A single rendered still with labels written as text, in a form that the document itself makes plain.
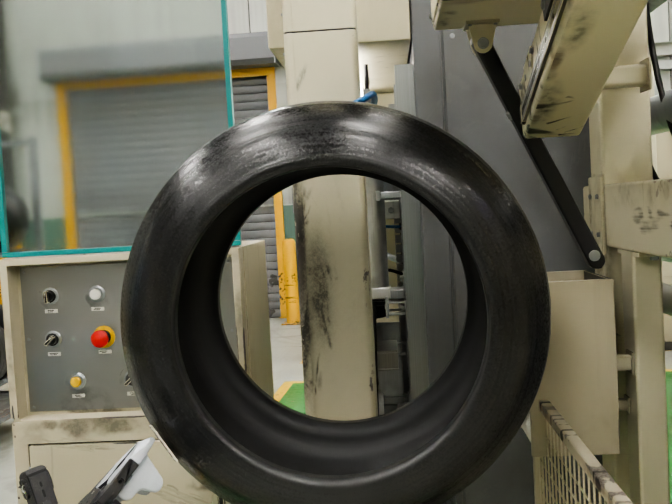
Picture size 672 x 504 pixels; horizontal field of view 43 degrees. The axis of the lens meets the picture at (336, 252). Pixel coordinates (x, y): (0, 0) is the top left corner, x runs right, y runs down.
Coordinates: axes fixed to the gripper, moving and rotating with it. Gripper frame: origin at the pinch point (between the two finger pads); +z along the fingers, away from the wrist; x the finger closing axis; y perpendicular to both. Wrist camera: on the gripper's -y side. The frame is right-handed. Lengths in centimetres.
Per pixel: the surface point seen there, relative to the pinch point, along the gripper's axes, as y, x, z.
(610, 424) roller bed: 58, 12, 51
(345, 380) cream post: 24.3, -16.2, 38.2
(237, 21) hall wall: -123, -698, 707
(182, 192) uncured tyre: -19.5, 14.7, 23.3
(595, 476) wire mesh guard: 40, 36, 22
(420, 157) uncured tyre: -1, 34, 40
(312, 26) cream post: -24, 4, 74
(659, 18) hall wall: 226, -398, 916
